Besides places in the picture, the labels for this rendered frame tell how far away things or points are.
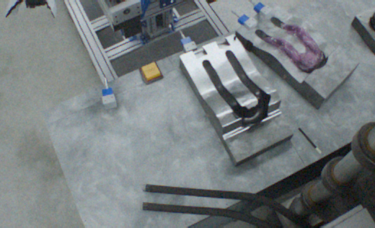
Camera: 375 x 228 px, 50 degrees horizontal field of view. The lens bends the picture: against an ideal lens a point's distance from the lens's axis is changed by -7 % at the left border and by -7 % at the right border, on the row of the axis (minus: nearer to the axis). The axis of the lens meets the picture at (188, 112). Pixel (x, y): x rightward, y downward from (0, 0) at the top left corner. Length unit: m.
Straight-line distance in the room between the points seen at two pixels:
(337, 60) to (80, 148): 1.13
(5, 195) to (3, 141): 0.36
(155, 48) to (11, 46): 1.09
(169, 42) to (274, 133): 1.17
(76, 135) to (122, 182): 0.28
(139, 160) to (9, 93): 1.47
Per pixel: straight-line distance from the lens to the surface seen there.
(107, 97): 1.76
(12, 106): 2.89
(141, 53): 2.61
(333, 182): 1.21
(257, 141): 1.66
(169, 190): 1.59
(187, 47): 1.85
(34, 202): 2.61
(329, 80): 1.80
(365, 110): 1.93
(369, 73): 2.03
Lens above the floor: 2.39
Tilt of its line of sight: 65 degrees down
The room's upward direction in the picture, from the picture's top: 1 degrees clockwise
